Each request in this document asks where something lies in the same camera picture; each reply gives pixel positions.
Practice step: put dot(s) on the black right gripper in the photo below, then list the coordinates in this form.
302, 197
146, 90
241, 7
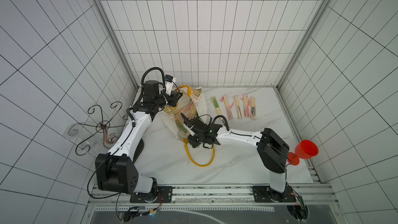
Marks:
192, 126

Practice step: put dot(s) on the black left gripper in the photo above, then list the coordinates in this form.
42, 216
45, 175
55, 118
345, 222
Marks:
174, 97

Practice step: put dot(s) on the cream tote bag yellow handles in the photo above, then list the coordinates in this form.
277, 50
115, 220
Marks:
191, 106

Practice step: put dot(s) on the plain bamboo folding fan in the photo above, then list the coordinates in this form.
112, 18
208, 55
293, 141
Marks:
237, 107

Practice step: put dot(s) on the grey pink folding fan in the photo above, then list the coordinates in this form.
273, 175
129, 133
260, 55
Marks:
253, 114

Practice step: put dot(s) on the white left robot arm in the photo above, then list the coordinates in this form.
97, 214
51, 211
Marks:
115, 170

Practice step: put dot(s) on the red plastic goblet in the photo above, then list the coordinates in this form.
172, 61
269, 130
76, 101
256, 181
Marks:
305, 150

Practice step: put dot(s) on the black wire ornament stand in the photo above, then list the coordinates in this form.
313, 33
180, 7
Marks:
85, 131

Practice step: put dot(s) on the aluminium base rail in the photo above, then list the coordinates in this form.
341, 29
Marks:
215, 197

